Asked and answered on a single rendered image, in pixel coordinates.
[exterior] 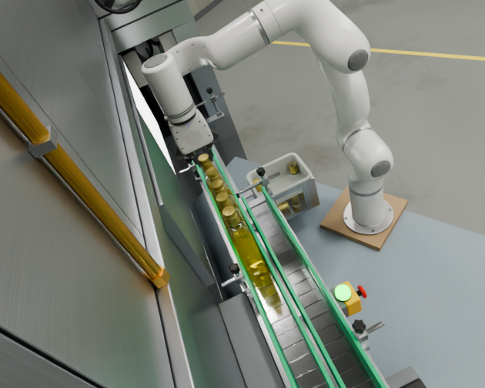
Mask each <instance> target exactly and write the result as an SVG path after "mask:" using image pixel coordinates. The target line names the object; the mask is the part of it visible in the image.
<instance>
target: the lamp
mask: <svg viewBox="0 0 485 388"><path fill-rule="evenodd" d="M335 295H336V298H337V299H338V300H339V301H340V302H346V301H348V300H350V298H351V296H352V294H351V291H350V288H349V287H348V286H346V285H339V286H337V287H336V289H335Z"/></svg>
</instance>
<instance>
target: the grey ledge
mask: <svg viewBox="0 0 485 388"><path fill-rule="evenodd" d="M219 309H220V312H221V314H222V318H223V321H224V323H225V325H226V329H227V332H228V334H229V338H230V341H231V344H232V347H233V349H234V352H235V355H236V358H237V361H238V364H239V367H240V369H241V372H242V376H243V379H244V381H245V384H246V387H247V388H286V386H285V384H284V382H283V378H282V377H281V375H280V372H279V370H278V367H277V365H276V362H275V360H274V358H273V355H272V353H271V351H270V348H269V346H268V343H267V342H266V338H265V336H264V334H263V332H262V329H261V327H260V324H259V322H258V319H257V318H256V314H255V313H254V310H253V308H252V305H251V303H250V301H249V298H248V296H247V295H244V294H243V293H240V294H239V295H237V296H234V297H233V298H231V299H228V300H226V301H224V302H222V303H220V304H219Z"/></svg>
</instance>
